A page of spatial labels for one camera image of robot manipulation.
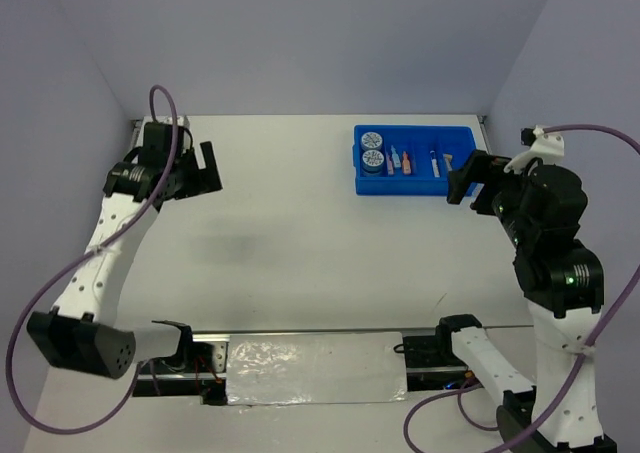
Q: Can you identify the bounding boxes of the blue whiteboard marker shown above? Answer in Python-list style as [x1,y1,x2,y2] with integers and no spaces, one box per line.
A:
[430,150,442,178]

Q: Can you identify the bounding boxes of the blue plastic sorting bin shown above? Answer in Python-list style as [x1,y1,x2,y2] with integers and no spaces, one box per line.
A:
[352,124,476,196]

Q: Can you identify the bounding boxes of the grey white eraser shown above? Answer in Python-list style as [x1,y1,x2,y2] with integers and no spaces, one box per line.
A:
[443,153,454,174]

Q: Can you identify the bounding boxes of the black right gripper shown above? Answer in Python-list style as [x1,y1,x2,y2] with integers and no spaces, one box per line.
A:
[446,144,531,241]

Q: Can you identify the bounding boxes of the aluminium table edge rail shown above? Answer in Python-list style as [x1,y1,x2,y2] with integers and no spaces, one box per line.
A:
[474,114,509,168]

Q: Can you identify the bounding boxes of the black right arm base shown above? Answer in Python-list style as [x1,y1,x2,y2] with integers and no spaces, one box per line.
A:
[393,335,467,373]

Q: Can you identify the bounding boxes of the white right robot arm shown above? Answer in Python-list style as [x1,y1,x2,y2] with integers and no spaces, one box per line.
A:
[434,150,617,452]

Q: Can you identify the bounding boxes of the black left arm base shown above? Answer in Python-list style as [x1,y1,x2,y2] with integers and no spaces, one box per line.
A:
[133,332,231,406]

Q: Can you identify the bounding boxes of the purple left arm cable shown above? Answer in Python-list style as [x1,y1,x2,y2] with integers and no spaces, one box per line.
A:
[4,84,179,434]

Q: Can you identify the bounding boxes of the silver foil sheet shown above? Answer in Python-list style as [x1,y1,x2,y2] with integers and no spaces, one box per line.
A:
[226,332,408,406]

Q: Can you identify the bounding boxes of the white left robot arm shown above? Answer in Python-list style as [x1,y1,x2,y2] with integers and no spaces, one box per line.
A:
[26,115,222,379]

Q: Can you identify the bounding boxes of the blue cleaning gel jar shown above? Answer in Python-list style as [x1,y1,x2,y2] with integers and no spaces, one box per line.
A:
[360,149,386,176]

